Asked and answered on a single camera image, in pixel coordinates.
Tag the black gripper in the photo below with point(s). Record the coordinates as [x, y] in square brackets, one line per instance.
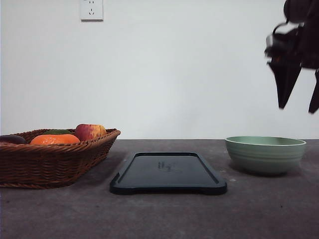
[287, 50]

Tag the light green bowl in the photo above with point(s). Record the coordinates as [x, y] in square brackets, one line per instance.
[265, 154]

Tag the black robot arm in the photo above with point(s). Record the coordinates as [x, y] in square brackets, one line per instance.
[306, 12]

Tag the brown wicker basket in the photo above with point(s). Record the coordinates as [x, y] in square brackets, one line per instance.
[52, 158]

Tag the dark blue rectangular tray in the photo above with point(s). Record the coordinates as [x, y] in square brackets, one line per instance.
[166, 172]

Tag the red yellow apple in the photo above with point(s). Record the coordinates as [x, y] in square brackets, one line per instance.
[88, 132]

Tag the orange tangerine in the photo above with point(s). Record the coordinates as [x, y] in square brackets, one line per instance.
[55, 139]

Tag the green fruit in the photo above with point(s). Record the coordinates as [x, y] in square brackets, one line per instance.
[57, 131]

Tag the dark purple eggplant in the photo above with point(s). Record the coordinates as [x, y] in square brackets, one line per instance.
[11, 139]

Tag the white wall socket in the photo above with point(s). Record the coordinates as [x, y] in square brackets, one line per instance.
[91, 12]

